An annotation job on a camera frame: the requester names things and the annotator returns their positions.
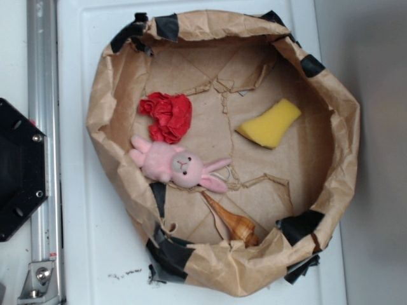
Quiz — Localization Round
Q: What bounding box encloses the yellow sponge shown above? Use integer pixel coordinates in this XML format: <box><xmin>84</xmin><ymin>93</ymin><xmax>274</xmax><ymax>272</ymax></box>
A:
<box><xmin>235</xmin><ymin>98</ymin><xmax>301</xmax><ymax>149</ymax></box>

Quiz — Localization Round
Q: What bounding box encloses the brown paper bag basket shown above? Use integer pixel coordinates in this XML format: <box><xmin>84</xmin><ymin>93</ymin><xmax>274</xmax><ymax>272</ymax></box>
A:
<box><xmin>86</xmin><ymin>10</ymin><xmax>360</xmax><ymax>297</ymax></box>

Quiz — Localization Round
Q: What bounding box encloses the pink plush bunny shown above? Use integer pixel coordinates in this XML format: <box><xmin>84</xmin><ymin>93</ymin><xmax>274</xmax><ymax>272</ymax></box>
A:
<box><xmin>129</xmin><ymin>135</ymin><xmax>231</xmax><ymax>193</ymax></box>

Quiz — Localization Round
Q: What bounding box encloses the red crumpled paper flower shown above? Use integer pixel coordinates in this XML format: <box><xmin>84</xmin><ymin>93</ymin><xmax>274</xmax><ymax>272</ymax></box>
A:
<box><xmin>139</xmin><ymin>92</ymin><xmax>193</xmax><ymax>144</ymax></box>

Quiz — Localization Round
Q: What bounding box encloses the orange spiral seashell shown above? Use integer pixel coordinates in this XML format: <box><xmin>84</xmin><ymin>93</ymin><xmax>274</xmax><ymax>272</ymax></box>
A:
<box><xmin>201</xmin><ymin>191</ymin><xmax>259</xmax><ymax>247</ymax></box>

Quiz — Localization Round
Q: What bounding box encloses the white plastic tray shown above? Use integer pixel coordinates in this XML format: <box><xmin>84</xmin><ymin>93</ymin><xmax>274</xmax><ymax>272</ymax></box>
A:
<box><xmin>57</xmin><ymin>1</ymin><xmax>347</xmax><ymax>304</ymax></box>

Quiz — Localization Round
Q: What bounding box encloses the aluminium extrusion rail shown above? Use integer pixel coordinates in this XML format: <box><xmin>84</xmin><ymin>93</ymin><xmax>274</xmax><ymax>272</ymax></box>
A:
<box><xmin>27</xmin><ymin>1</ymin><xmax>66</xmax><ymax>304</ymax></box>

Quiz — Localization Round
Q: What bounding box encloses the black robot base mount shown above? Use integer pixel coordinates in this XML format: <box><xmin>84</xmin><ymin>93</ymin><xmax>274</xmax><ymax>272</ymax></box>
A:
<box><xmin>1</xmin><ymin>98</ymin><xmax>48</xmax><ymax>242</ymax></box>

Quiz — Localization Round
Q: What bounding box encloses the metal corner bracket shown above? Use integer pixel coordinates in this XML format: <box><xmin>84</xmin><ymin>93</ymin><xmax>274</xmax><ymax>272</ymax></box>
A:
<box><xmin>17</xmin><ymin>261</ymin><xmax>59</xmax><ymax>304</ymax></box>

